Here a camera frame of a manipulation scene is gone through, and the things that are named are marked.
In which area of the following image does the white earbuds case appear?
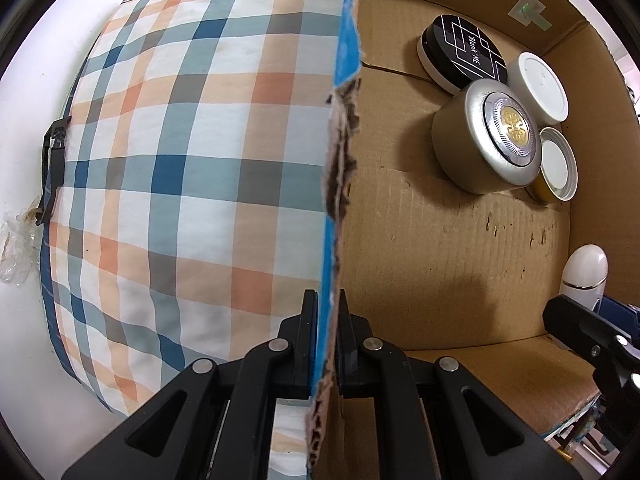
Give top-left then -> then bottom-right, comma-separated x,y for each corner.
559,244 -> 608,311

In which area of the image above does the plaid tablecloth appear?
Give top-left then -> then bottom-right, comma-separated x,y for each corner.
39,0 -> 352,480

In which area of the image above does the black round tin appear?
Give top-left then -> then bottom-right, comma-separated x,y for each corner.
416,14 -> 508,94

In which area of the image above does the silver round tin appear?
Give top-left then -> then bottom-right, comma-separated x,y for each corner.
431,79 -> 541,195

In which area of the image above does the cardboard box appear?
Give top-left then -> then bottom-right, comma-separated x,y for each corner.
310,0 -> 639,479

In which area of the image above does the black strap buckle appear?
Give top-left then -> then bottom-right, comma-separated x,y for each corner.
36,116 -> 70,226

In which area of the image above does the crumpled clear plastic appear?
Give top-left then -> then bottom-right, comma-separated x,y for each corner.
0,207 -> 41,286

